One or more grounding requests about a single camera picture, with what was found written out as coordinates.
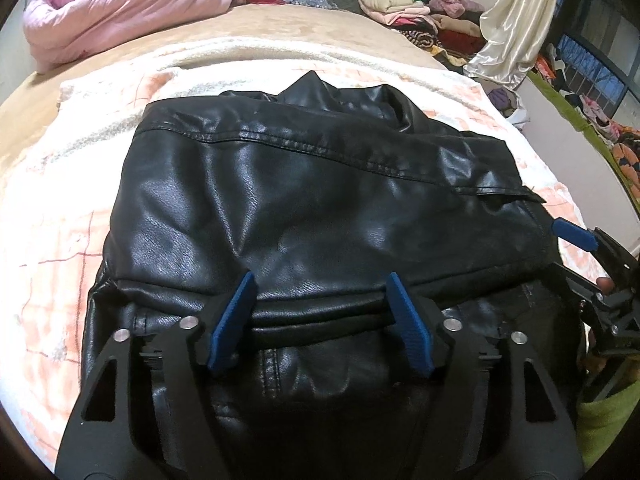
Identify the clothes heap on windowsill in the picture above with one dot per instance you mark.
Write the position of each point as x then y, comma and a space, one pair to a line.
600, 110

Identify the green windowsill cloth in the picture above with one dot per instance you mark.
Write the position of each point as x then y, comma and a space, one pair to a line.
555, 95

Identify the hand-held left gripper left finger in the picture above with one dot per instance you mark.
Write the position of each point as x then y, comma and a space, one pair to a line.
232, 325

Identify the person's right hand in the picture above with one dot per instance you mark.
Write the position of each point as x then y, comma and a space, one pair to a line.
606, 285

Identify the cream satin curtain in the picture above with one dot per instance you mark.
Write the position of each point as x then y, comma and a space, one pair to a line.
515, 25

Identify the white orange fleece blanket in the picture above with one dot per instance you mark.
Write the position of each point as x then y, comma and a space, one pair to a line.
60, 200

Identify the pink quilt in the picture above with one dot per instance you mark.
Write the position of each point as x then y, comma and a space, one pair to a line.
115, 10

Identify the plastic bag of clothes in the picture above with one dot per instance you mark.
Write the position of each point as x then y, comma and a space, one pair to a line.
505, 105

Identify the pile of folded clothes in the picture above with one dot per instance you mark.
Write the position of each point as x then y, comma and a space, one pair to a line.
425, 10

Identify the black leather jacket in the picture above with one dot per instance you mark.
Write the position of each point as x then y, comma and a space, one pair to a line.
310, 200

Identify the person's right forearm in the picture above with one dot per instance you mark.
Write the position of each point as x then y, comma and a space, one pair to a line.
607, 420

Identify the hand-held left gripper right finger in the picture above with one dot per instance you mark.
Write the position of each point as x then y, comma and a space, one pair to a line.
410, 330

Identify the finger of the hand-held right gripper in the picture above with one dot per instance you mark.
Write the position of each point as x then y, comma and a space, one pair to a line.
575, 232

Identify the window grille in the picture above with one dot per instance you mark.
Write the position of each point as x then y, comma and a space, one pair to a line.
600, 55

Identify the beige bed sheet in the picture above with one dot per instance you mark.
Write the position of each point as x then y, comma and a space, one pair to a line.
150, 55

